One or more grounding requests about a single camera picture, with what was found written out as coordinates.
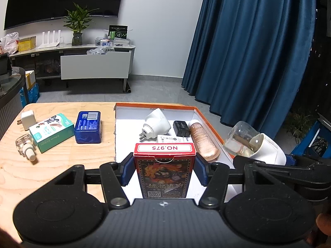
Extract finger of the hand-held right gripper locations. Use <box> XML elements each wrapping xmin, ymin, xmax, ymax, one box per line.
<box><xmin>233</xmin><ymin>156</ymin><xmax>331</xmax><ymax>206</ymax></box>
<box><xmin>284</xmin><ymin>154</ymin><xmax>331</xmax><ymax>172</ymax></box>

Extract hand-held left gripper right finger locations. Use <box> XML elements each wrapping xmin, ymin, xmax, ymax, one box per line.
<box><xmin>195</xmin><ymin>155</ymin><xmax>279</xmax><ymax>210</ymax></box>

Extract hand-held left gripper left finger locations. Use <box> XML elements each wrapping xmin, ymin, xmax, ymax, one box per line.
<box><xmin>53</xmin><ymin>154</ymin><xmax>135</xmax><ymax>210</ymax></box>

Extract white vaporizer with clear bottle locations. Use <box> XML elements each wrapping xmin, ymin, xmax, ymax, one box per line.
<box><xmin>223</xmin><ymin>121</ymin><xmax>287</xmax><ymax>166</ymax></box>

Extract rose gold tube white cap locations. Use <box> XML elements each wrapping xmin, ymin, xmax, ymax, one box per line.
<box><xmin>188</xmin><ymin>119</ymin><xmax>221</xmax><ymax>161</ymax></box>

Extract orange cardboard box white inside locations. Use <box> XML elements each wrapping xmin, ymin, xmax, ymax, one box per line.
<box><xmin>114</xmin><ymin>103</ymin><xmax>243</xmax><ymax>202</ymax></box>

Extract playing card box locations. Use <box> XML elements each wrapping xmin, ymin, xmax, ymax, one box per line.
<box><xmin>133</xmin><ymin>143</ymin><xmax>197</xmax><ymax>200</ymax></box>

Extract small white box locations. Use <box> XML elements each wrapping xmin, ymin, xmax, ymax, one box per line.
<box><xmin>157</xmin><ymin>134</ymin><xmax>193</xmax><ymax>144</ymax></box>

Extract black charger plug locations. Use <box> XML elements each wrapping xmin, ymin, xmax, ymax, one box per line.
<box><xmin>173</xmin><ymin>120</ymin><xmax>192</xmax><ymax>142</ymax></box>

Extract white plug-in vaporizer green button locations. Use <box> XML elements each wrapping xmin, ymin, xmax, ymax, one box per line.
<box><xmin>142</xmin><ymin>108</ymin><xmax>171</xmax><ymax>142</ymax></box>

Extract blue tin box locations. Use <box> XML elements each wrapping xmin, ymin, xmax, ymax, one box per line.
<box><xmin>74</xmin><ymin>111</ymin><xmax>102</xmax><ymax>144</ymax></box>

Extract green bandage box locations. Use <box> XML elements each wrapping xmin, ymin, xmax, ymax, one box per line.
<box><xmin>29</xmin><ymin>113</ymin><xmax>75</xmax><ymax>153</ymax></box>

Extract clear liquid bottle beige cap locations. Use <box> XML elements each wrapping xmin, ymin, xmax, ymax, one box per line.
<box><xmin>16</xmin><ymin>134</ymin><xmax>37</xmax><ymax>162</ymax></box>

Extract white charger plug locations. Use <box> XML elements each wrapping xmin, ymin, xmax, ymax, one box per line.
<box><xmin>17</xmin><ymin>110</ymin><xmax>36</xmax><ymax>131</ymax></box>

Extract dark potted plant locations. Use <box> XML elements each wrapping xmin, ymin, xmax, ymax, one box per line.
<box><xmin>284</xmin><ymin>107</ymin><xmax>316</xmax><ymax>145</ymax></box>

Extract white tv cabinet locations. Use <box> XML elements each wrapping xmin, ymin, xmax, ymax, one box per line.
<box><xmin>9</xmin><ymin>44</ymin><xmax>136</xmax><ymax>93</ymax></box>

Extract blue curtain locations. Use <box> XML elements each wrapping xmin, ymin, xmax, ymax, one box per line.
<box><xmin>181</xmin><ymin>0</ymin><xmax>317</xmax><ymax>140</ymax></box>

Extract clear plastic bag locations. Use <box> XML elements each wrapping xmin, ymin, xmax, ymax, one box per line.
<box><xmin>86</xmin><ymin>47</ymin><xmax>114</xmax><ymax>56</ymax></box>

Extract blue plastic packs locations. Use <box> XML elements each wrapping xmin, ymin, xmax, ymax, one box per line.
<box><xmin>18</xmin><ymin>82</ymin><xmax>40</xmax><ymax>104</ymax></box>

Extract clear plastic organizer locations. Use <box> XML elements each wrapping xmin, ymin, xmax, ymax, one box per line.
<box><xmin>95</xmin><ymin>37</ymin><xmax>132</xmax><ymax>47</ymax></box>

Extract white and yellow carton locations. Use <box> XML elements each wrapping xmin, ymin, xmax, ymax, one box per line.
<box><xmin>24</xmin><ymin>70</ymin><xmax>37</xmax><ymax>89</ymax></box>

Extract green and black box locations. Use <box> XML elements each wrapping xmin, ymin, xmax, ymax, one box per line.
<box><xmin>108</xmin><ymin>25</ymin><xmax>129</xmax><ymax>40</ymax></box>

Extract black counter ribbed front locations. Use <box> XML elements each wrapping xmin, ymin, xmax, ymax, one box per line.
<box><xmin>0</xmin><ymin>67</ymin><xmax>26</xmax><ymax>140</ymax></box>

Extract white router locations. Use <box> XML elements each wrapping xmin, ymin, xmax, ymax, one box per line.
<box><xmin>37</xmin><ymin>30</ymin><xmax>65</xmax><ymax>49</ymax></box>

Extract green plant in glass vase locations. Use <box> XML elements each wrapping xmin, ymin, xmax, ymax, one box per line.
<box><xmin>63</xmin><ymin>2</ymin><xmax>100</xmax><ymax>46</ymax></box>

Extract yellow cardboard box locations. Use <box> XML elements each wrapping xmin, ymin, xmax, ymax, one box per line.
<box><xmin>17</xmin><ymin>36</ymin><xmax>37</xmax><ymax>51</ymax></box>

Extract white plastic bag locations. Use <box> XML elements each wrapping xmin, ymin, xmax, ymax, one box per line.
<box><xmin>0</xmin><ymin>32</ymin><xmax>20</xmax><ymax>55</ymax></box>

